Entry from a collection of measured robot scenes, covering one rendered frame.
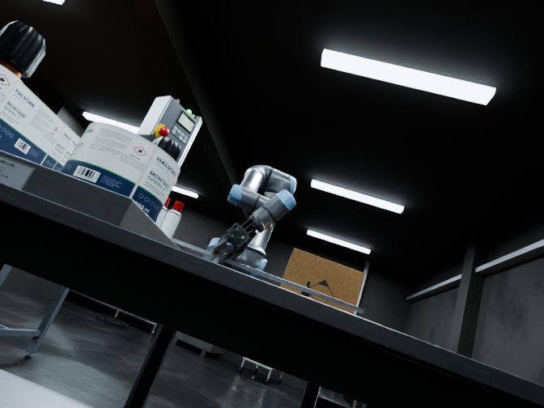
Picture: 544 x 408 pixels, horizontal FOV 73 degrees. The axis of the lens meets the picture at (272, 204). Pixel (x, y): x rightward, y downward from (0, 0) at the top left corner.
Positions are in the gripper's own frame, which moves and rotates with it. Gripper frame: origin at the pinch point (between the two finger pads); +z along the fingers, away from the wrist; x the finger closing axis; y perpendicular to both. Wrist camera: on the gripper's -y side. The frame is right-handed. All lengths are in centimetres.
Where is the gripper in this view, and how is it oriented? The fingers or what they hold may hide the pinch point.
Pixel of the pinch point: (212, 260)
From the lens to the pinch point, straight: 128.4
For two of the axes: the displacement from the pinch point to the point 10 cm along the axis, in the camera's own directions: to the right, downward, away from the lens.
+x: 6.4, 7.4, -2.1
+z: -7.6, 6.0, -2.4
